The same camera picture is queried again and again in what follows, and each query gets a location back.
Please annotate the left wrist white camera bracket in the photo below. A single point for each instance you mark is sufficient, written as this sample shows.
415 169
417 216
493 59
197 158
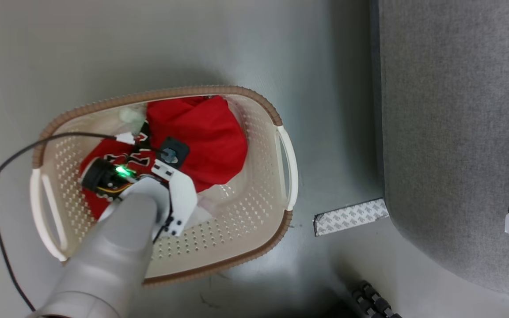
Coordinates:
181 194

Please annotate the black round left gripper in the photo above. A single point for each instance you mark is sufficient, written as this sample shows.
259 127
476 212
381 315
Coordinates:
104 176

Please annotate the grey fabric sofa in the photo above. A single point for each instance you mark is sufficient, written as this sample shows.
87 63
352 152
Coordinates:
457 132

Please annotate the silver patterned floor tape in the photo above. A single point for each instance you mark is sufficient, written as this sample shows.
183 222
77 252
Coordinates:
351 216

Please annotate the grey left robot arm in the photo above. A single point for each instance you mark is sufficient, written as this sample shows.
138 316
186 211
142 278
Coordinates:
104 265

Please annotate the red basketball jersey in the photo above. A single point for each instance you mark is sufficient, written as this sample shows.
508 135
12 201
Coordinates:
210 137

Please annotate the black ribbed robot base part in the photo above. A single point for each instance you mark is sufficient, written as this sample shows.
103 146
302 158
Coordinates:
376 302

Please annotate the cream perforated laundry basket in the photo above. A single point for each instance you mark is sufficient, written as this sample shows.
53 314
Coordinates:
237 229

